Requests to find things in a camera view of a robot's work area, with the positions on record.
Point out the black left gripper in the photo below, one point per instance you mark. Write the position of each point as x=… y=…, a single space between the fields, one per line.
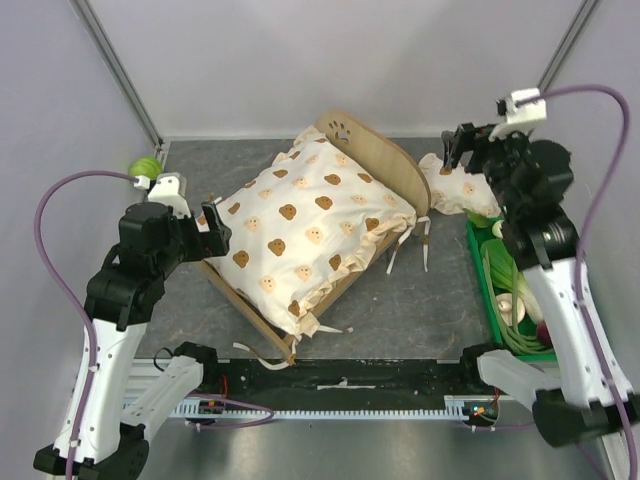
x=206 y=243

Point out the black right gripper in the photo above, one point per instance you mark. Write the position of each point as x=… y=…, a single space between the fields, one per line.
x=470 y=145

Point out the wooden pet bed frame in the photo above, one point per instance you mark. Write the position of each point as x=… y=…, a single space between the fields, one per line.
x=380 y=155

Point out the bear print cream quilt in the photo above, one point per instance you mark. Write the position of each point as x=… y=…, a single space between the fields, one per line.
x=300 y=235

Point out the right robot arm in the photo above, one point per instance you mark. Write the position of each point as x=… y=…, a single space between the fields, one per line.
x=591 y=397

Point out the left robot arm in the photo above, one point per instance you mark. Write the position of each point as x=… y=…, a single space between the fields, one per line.
x=102 y=437

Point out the bear print small pillow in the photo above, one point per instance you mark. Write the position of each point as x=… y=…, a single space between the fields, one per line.
x=457 y=192

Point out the green cabbage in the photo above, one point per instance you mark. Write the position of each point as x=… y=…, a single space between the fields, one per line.
x=146 y=166

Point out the green plastic basket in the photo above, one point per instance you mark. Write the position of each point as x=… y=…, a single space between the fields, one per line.
x=476 y=236

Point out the white mushroom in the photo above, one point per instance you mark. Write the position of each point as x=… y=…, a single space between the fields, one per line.
x=507 y=312

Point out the green beans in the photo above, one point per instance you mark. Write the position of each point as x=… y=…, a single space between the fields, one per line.
x=521 y=344

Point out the purple cabbage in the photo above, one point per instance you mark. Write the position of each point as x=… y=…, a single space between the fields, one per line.
x=543 y=336

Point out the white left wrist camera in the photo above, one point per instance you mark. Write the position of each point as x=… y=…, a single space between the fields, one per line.
x=169 y=189

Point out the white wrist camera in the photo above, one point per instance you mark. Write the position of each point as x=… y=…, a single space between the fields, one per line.
x=169 y=189
x=521 y=111

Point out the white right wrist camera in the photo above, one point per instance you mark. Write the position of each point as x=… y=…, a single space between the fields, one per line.
x=521 y=111

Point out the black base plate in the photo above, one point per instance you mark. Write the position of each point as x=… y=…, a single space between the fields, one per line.
x=348 y=384

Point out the white cable duct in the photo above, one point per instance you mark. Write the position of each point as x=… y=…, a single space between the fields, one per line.
x=199 y=411

